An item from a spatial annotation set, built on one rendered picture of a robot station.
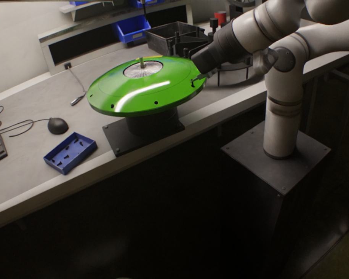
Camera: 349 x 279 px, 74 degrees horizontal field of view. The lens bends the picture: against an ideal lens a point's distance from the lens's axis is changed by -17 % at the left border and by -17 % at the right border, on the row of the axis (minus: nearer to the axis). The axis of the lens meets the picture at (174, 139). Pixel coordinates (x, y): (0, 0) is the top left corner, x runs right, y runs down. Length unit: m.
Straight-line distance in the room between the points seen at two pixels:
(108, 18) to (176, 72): 0.83
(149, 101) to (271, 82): 0.28
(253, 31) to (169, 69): 0.27
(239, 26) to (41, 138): 0.69
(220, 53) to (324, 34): 0.25
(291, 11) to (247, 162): 0.43
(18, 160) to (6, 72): 0.78
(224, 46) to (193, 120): 0.33
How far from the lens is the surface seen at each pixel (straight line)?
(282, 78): 0.62
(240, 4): 1.29
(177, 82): 0.63
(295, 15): 0.47
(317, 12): 0.42
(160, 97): 0.59
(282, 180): 0.70
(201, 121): 0.78
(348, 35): 0.58
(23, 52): 1.53
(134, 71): 0.69
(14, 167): 0.86
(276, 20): 0.45
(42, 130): 0.96
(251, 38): 0.47
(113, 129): 0.79
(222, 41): 0.50
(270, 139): 0.72
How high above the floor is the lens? 1.36
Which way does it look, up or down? 38 degrees down
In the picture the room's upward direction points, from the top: 9 degrees counter-clockwise
